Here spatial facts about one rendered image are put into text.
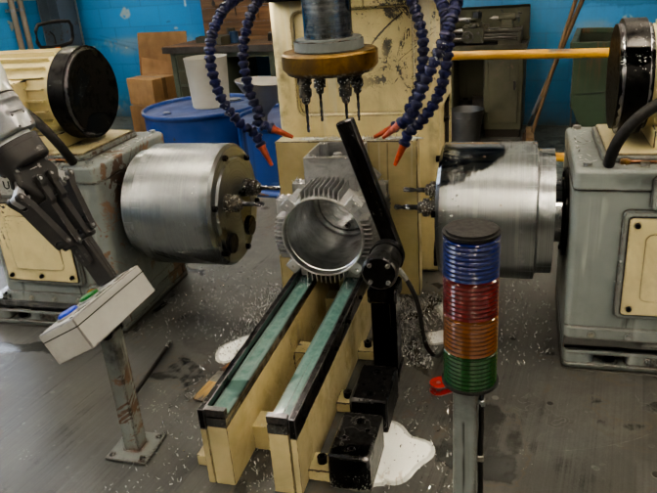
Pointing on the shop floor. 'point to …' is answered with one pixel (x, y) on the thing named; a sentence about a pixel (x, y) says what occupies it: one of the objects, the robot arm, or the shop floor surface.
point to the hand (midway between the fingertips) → (94, 260)
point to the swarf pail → (466, 123)
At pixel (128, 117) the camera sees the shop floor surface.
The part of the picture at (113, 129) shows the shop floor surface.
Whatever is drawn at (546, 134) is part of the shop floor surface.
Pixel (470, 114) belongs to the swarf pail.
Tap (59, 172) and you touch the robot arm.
